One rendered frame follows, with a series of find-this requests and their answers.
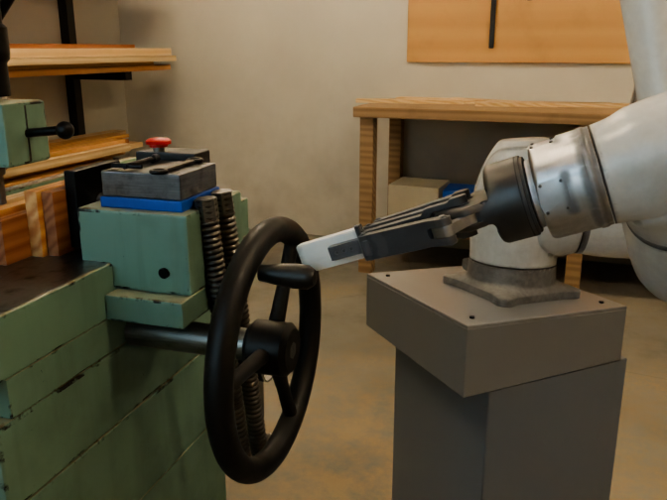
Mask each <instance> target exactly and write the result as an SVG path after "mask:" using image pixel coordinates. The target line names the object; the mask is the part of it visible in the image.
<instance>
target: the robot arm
mask: <svg viewBox="0 0 667 500"><path fill-rule="evenodd" d="M619 2H620V7H621V13H622V19H623V25H624V30H625V35H626V41H627V47H628V52H629V58H630V64H631V70H632V75H633V81H634V87H633V91H632V95H631V99H630V103H629V105H627V106H625V107H622V108H620V109H619V110H617V111H616V112H614V113H613V114H611V115H610V116H608V117H606V118H604V119H603V120H601V121H599V122H597V123H594V124H591V125H589V129H590V132H589V129H588V126H586V127H579V128H576V129H575V130H573V131H569V132H566V133H563V134H560V135H556V136H555V138H553V137H551V138H545V137H527V138H512V139H503V140H500V141H498V142H497V143H496V145H495V146H494V147H493V149H492V150H491V152H490V153H489V155H488V156H487V158H486V160H485V162H484V163H483V166H482V168H481V170H480V173H479V175H478V178H477V181H476V184H475V188H474V192H472V193H470V192H469V189H468V188H464V189H460V190H457V191H455V192H454V193H452V194H450V195H447V196H445V197H442V198H439V199H436V200H432V201H430V202H427V203H424V204H421V205H418V206H415V207H412V208H409V209H406V210H403V211H400V212H397V213H393V214H390V215H387V216H384V217H381V218H380V217H378V218H376V219H375V220H374V221H373V223H371V224H370V223H368V224H366V225H365V226H363V227H362V225H361V223H359V224H356V225H354V226H353V227H354V228H350V229H347V230H345V231H341V232H338V233H334V234H331V235H327V236H324V237H320V238H317V239H313V240H310V241H307V242H303V243H301V244H300V245H298V246H297V251H298V254H299V256H300V259H301V262H302V264H305V265H311V266H312V267H313V268H314V269H315V270H316V271H320V270H322V269H326V268H330V267H333V266H337V265H341V264H344V263H348V262H352V261H355V260H359V259H363V258H365V261H372V260H374V259H379V258H384V257H388V256H393V255H398V254H403V253H407V252H412V251H417V250H422V249H426V248H431V247H439V246H448V245H449V246H452V245H455V244H456V243H457V242H458V238H460V239H465V238H469V244H470V247H469V257H466V258H464V259H463V269H464V270H465V271H462V272H456V273H449V274H445V275H444V278H443V283H445V284H448V285H451V286H455V287H458V288H460V289H462V290H465V291H467V292H470V293H472V294H474V295H477V296H479V297H481V298H484V299H486V300H488V301H491V302H492V303H494V304H495V305H496V306H499V307H503V308H513V307H516V306H519V305H526V304H534V303H541V302H549V301H556V300H566V299H579V298H580V295H581V290H580V289H578V288H575V287H573V286H570V285H567V284H564V283H562V282H560V281H558V280H556V268H557V258H558V256H564V255H568V254H573V253H576V254H586V255H592V256H598V257H607V258H625V259H630V261H631V263H632V266H633V269H634V271H635V273H636V276H637V277H638V279H639V280H640V282H641V283H642V284H643V285H644V287H645V288H646V289H647V290H648V291H649V292H650V293H652V294H653V295H654V296H655V297H657V298H658V299H660V300H662V301H664V302H666V303H667V0H619ZM590 133H591V136H590ZM591 137H592V139H591ZM592 141H593V142H592Z"/></svg>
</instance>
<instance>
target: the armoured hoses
mask: <svg viewBox="0 0 667 500"><path fill-rule="evenodd" d="M233 203H234V201H233V195H232V189H230V188H221V189H216V190H213V191H212V192H211V195H205V196H199V197H197V198H196V199H194V205H195V209H197V210H198V211H199V212H200V226H201V232H202V235H201V237H202V238H203V240H202V243H203V246H202V248H203V249H204V250H203V254H204V259H205V262H204V264H205V270H206V273H205V274H206V275H207V277H206V280H207V284H206V285H207V286H208V289H207V291H208V296H209V300H208V301H209V302H210V304H209V306H210V307H211V309H210V312H211V315H210V316H212V311H213V307H214V304H215V300H216V296H217V293H218V290H219V287H220V284H221V281H222V279H223V276H224V273H225V271H226V269H227V266H228V264H229V262H230V260H231V258H232V256H233V254H234V252H235V251H236V249H237V247H238V246H239V242H238V241H239V238H238V237H237V236H238V232H237V227H236V224H237V223H236V221H235V219H236V217H235V215H234V214H235V211H234V204H233ZM218 223H219V224H218ZM249 316H250V314H249V308H248V303H247V301H246V305H245V308H244V312H243V316H242V321H241V325H240V327H245V328H248V326H249V325H250V324H251V323H250V317H249ZM258 382H259V379H258V374H257V373H254V374H253V375H252V376H250V377H249V378H248V379H247V380H246V381H245V382H244V383H243V384H242V385H241V386H240V387H239V388H237V389H236V390H235V391H234V411H235V419H236V425H237V431H238V435H239V439H240V442H241V445H242V447H243V449H244V451H245V452H246V454H247V455H248V456H251V454H252V456H253V455H255V454H256V453H258V452H259V451H260V450H261V449H262V448H263V446H264V445H265V444H266V442H267V441H268V439H269V437H270V436H271V435H272V433H269V434H266V429H265V423H264V422H265V421H264V415H263V410H262V409H263V407H262V401H261V393H260V388H259V386H260V385H259V383H258Z"/></svg>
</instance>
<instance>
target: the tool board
mask: <svg viewBox="0 0 667 500"><path fill-rule="evenodd" d="M407 62H412V63H630V58H629V52H628V47H627V41H626V35H625V30H624V25H623V19H622V13H621V7H620V2H619V0H409V1H408V37H407Z"/></svg>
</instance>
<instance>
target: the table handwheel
mask: <svg viewBox="0 0 667 500"><path fill-rule="evenodd" d="M307 241H310V239H309V237H308V235H307V233H306V232H305V230H304V229H303V228H302V227H301V226H300V225H299V224H298V223H297V222H296V221H294V220H292V219H290V218H288V217H284V216H274V217H270V218H267V219H265V220H263V221H261V222H260V223H258V224H257V225H255V226H254V227H253V228H252V229H251V230H250V231H249V232H248V233H247V235H246V236H245V237H244V239H243V240H242V241H241V243H240V244H239V246H238V247H237V249H236V251H235V252H234V254H233V256H232V258H231V260H230V262H229V264H228V266H227V269H226V271H225V273H224V276H223V279H222V281H221V284H220V287H219V290H218V293H217V296H216V300H215V304H214V307H213V311H212V316H211V320H210V323H204V322H196V321H193V322H192V323H191V324H189V325H188V326H187V327H185V328H183V329H181V328H173V327H165V326H157V325H150V324H142V323H134V322H126V325H125V330H124V335H125V339H126V341H127V343H128V344H130V345H136V346H143V347H150V348H158V349H165V350H172V351H179V352H186V353H193V354H200V355H205V358H204V370H203V407H204V417H205V425H206V430H207V435H208V439H209V443H210V446H211V449H212V452H213V455H214V457H215V459H216V461H217V463H218V465H219V466H220V468H221V469H222V470H223V472H224V473H225V474H226V475H227V476H228V477H229V478H231V479H232V480H234V481H236V482H238V483H241V484H255V483H258V482H261V481H263V480H264V479H266V478H268V477H269V476H270V475H271V474H273V473H274V472H275V470H276V469H277V468H278V467H279V466H280V465H281V463H282V462H283V461H284V459H285V458H286V456H287V454H288V453H289V451H290V449H291V447H292V445H293V443H294V441H295V439H296V437H297V434H298V432H299V430H300V427H301V424H302V422H303V419H304V416H305V413H306V411H307V407H308V404H309V400H310V396H311V392H312V388H313V383H314V379H315V373H316V368H317V361H318V354H319V346H320V336H321V318H322V299H321V283H320V275H319V271H317V273H318V279H317V283H316V284H315V285H314V286H313V287H311V288H310V289H308V290H300V289H299V307H300V316H299V330H297V328H296V327H295V325H294V324H293V323H292V322H286V321H285V318H286V312H287V306H288V300H289V294H290V288H287V287H282V286H277V287H276V291H275V296H274V300H273V304H272V309H271V312H270V317H269V319H262V318H257V319H255V320H254V321H253V322H252V323H251V324H250V325H249V326H248V328H245V327H240V325H241V321H242V316H243V312H244V308H245V305H246V301H247V298H248V294H249V291H250V288H251V286H252V283H253V280H254V278H255V275H256V273H257V271H258V269H259V267H260V265H261V263H262V261H263V259H264V258H265V256H266V254H267V253H268V252H269V250H270V249H271V248H272V247H273V246H274V245H275V244H276V243H278V242H282V243H284V249H283V254H282V260H281V264H295V263H297V264H302V262H301V259H300V256H299V254H298V251H297V246H298V245H300V244H301V243H303V242H307ZM235 359H237V360H243V362H242V363H241V364H240V365H239V366H238V367H237V368H235ZM234 368H235V369H234ZM291 372H293V375H292V380H291V384H290V385H289V381H288V375H289V374H290V373H291ZM254 373H257V374H264V375H271V376H272V377H273V380H274V383H275V386H276V389H277V392H278V396H279V400H280V404H281V407H282V413H281V416H280V418H279V421H278V423H277V425H276V427H275V429H274V431H273V433H272V435H271V436H270V437H269V439H268V441H267V442H266V444H265V445H264V446H263V448H262V449H261V450H260V451H259V452H258V453H256V454H255V455H253V456H248V455H247V454H246V452H245V451H244V449H243V447H242V445H241V442H240V439H239V435H238V431H237V425H236V419H235V411H234V391H235V390H236V389H237V388H239V387H240V386H241V385H242V384H243V383H244V382H245V381H246V380H247V379H248V378H249V377H250V376H252V375H253V374H254Z"/></svg>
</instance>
